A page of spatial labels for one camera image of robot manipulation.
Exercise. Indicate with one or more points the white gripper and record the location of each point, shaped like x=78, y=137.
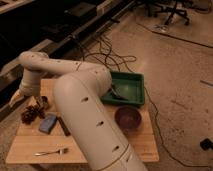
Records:
x=30, y=86

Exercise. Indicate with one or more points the silver metal fork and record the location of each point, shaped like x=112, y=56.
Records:
x=59, y=151

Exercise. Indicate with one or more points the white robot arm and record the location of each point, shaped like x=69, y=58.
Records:
x=77, y=95

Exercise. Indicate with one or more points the purple bowl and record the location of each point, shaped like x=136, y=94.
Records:
x=128, y=117

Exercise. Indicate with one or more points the dark red grape bunch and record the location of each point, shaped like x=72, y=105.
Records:
x=31, y=113

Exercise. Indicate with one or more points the small metal tin can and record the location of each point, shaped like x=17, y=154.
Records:
x=42, y=102

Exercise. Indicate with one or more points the blue sponge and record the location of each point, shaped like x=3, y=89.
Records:
x=47, y=124

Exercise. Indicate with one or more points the black rectangular block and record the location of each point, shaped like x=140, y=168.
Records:
x=63, y=126

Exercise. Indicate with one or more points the light wooden table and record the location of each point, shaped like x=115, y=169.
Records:
x=28, y=141

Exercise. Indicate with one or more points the grey object in tray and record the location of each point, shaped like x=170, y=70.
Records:
x=116, y=94

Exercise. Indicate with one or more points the black device on shelf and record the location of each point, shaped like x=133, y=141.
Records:
x=82, y=9

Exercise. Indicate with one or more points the green plastic tray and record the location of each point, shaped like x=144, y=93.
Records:
x=128, y=85

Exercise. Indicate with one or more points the black office chair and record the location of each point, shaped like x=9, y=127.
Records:
x=171, y=10

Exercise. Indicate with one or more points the black box on floor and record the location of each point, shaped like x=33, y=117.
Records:
x=206, y=144

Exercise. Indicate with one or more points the long metal shelf rail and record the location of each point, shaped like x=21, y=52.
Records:
x=42, y=25

